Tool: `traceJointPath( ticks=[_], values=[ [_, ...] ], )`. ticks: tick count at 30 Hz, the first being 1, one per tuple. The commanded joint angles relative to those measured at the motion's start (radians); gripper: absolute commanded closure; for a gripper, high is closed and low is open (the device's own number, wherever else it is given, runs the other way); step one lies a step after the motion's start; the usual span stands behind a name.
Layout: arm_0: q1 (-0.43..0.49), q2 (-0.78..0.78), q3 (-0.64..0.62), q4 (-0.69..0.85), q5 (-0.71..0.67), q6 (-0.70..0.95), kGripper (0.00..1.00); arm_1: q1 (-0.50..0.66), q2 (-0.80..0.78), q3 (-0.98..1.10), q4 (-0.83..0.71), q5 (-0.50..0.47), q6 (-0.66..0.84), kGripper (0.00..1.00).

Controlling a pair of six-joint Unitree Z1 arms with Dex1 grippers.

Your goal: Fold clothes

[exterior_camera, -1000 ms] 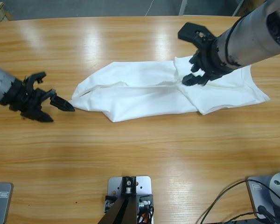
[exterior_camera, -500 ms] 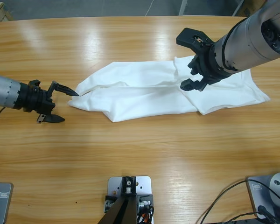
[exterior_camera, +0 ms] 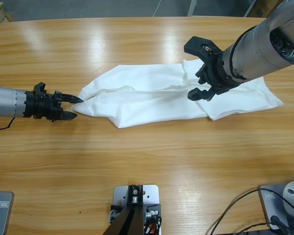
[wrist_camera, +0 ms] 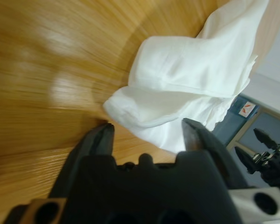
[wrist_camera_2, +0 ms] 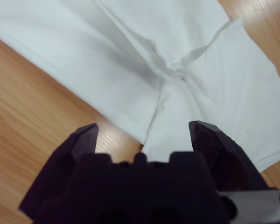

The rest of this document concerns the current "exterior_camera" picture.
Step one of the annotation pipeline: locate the black block with silver connector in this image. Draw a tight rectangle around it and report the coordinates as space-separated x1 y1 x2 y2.
144 203 162 221

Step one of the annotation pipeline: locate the long black cable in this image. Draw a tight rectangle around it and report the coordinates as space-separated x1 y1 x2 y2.
210 188 294 235

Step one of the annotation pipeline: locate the white camera mounting plate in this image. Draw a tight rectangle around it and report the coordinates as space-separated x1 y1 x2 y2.
109 185 162 235

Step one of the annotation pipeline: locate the white metal frame leg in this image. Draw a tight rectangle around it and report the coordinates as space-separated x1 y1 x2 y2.
187 0 199 17
244 0 258 17

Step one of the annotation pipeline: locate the thin black cable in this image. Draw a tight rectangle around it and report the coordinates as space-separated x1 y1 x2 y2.
235 221 272 235

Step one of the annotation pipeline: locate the thin white floor cable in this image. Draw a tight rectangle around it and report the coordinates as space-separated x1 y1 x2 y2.
153 0 163 14

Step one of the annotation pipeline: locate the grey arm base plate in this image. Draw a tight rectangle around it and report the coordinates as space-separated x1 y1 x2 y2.
0 191 15 235
259 184 294 231

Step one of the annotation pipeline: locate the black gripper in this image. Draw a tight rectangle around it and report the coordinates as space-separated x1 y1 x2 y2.
23 89 84 122
187 52 245 101

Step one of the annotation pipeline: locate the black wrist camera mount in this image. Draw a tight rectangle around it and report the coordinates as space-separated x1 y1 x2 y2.
33 82 48 95
184 36 222 64

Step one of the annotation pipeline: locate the cardboard box with blue print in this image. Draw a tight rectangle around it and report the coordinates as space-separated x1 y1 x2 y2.
248 0 277 18

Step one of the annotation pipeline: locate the black and silver clamp fitting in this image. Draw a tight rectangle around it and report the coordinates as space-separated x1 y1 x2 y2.
109 205 123 224

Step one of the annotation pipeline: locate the black bracket with silver bolt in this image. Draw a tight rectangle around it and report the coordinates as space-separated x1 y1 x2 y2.
127 185 145 208

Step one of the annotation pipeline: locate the white T-shirt with UNITREE print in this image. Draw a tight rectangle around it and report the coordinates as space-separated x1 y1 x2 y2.
71 58 285 129

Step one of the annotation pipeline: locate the dark camera post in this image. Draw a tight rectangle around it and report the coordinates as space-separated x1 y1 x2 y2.
105 205 146 235

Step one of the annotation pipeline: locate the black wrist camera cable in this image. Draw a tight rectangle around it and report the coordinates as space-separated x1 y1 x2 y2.
0 117 16 131
228 26 253 80

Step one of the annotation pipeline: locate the black and orange cable bundle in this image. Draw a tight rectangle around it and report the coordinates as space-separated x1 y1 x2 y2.
144 216 164 235

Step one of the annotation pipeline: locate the wooden pallet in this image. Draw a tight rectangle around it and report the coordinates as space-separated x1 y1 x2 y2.
0 1 15 24

